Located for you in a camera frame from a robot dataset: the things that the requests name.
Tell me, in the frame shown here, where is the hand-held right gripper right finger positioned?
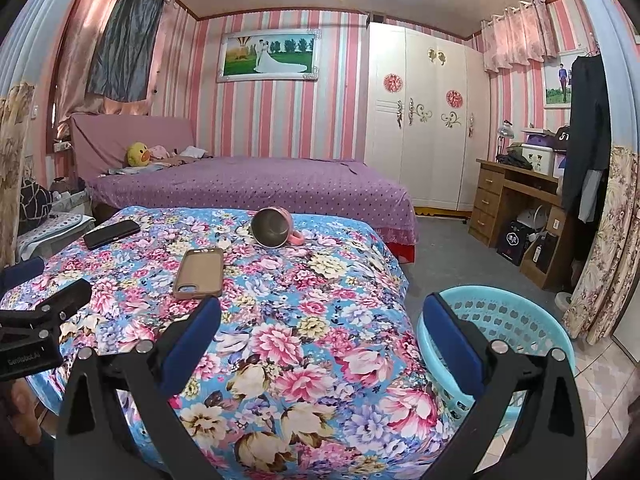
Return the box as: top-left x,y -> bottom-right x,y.
422,292 -> 588,480

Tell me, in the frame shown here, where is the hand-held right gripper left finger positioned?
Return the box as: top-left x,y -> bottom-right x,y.
54,295 -> 223,480

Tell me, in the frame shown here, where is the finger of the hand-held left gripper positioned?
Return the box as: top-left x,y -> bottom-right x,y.
30,278 -> 93,319
0,256 -> 46,293

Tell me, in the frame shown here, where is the light blue plastic basket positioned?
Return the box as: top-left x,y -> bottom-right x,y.
416,285 -> 576,431

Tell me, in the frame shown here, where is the person's left hand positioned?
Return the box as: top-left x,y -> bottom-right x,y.
11,379 -> 40,433

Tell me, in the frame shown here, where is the blue dotted cushion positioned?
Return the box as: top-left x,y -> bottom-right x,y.
17,212 -> 93,261

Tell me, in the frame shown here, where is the black patterned cushion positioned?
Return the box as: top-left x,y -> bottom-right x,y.
17,177 -> 55,236

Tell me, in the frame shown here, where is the brown phone case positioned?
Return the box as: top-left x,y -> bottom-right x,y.
172,247 -> 225,301

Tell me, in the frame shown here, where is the black rectangular case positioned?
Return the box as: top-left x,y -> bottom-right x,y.
82,219 -> 142,251

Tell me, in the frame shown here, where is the floral beige curtain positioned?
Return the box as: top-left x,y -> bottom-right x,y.
0,82 -> 37,266
562,145 -> 640,346

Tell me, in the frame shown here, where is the black paper bag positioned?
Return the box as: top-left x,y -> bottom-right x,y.
496,220 -> 532,267

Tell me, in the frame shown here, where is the white small appliance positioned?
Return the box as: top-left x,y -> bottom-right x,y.
515,207 -> 548,233

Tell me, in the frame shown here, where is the wooden desk with drawers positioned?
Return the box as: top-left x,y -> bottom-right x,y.
469,158 -> 573,291

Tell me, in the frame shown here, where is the mauve padded headboard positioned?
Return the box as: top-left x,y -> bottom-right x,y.
68,113 -> 196,178

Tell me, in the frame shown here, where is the yellow duck plush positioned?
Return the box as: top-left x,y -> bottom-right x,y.
125,142 -> 151,168

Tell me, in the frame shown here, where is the purple dotted bed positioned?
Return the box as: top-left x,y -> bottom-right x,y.
86,156 -> 418,263

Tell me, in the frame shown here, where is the white wardrobe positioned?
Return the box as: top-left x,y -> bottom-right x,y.
364,22 -> 488,213

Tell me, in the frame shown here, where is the dark clothing on desk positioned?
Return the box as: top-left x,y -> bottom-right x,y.
497,152 -> 533,171

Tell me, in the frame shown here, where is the white storage box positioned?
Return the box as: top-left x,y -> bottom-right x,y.
520,144 -> 557,176

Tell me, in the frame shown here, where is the desk lamp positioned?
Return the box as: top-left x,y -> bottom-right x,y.
495,121 -> 516,161

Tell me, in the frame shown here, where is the pink satin curtain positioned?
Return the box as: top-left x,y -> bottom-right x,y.
50,0 -> 161,138

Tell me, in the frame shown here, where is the black hanging jacket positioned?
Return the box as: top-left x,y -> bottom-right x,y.
560,54 -> 613,223

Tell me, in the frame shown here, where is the grey window cloth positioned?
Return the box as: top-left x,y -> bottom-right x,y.
86,0 -> 166,102

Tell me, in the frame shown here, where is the small framed couple picture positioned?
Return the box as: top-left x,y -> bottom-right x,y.
544,50 -> 581,110

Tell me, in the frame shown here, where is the framed wedding picture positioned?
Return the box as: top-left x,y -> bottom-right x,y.
216,27 -> 322,83

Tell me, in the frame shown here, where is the pink floral valance curtain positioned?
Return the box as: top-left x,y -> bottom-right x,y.
481,0 -> 560,73

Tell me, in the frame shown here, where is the steel cup with pink handle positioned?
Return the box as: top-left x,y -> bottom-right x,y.
250,206 -> 306,248

